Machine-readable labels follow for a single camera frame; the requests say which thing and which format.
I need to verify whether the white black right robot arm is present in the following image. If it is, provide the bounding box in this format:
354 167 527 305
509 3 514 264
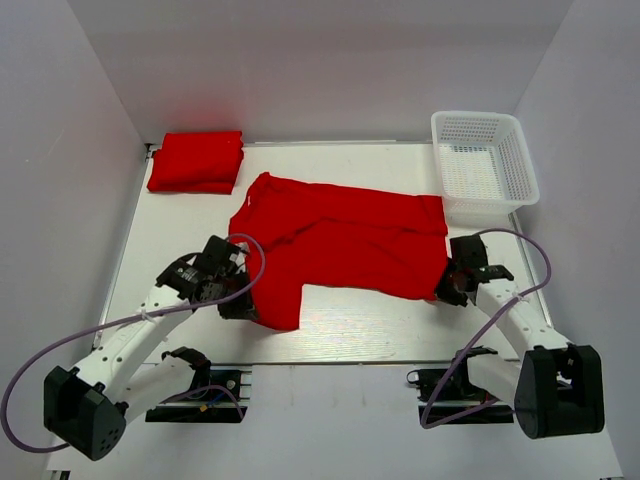
427 265 605 439

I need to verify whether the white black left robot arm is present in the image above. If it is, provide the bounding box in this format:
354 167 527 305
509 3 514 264
44 243 251 461

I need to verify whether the folded red t shirt stack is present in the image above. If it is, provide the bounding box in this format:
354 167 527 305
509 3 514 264
147 130 244 195

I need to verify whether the white perforated plastic basket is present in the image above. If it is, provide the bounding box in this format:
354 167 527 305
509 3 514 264
431 111 540 216

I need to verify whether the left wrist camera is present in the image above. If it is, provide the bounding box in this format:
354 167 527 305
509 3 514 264
200 235 247 272

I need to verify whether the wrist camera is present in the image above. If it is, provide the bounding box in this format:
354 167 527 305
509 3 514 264
449 235 489 272
200 235 247 272

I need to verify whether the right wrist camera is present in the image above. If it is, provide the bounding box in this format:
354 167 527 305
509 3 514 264
449 235 489 272

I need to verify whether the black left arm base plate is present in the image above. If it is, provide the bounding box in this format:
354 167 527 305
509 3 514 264
144 366 252 425

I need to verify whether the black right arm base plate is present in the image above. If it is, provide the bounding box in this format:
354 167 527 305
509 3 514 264
406 368 514 425

